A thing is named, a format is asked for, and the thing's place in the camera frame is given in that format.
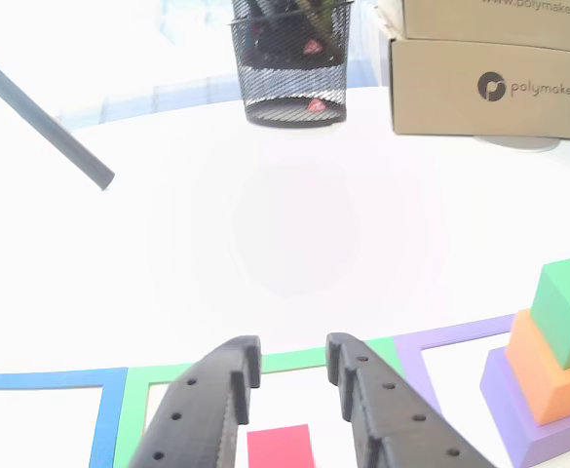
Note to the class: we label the small red cube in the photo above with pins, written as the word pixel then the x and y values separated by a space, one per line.
pixel 279 448

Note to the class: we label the green cube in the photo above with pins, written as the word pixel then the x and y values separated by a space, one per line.
pixel 562 312

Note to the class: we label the large purple cube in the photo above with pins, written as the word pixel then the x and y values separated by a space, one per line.
pixel 513 419

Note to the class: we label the orange cube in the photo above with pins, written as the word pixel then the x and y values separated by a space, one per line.
pixel 538 375

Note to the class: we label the cardboard box polymaker logo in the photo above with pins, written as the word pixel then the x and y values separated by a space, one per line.
pixel 440 107

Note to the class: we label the grey metal rod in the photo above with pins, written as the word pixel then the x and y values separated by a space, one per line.
pixel 36 114

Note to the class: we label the black mesh pen holder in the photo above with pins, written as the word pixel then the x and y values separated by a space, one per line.
pixel 289 78

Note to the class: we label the blue square frame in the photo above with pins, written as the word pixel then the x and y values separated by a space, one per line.
pixel 109 419

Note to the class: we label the green square frame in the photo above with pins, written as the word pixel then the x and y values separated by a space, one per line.
pixel 289 361

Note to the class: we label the purple square frame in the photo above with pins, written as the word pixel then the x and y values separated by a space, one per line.
pixel 460 334

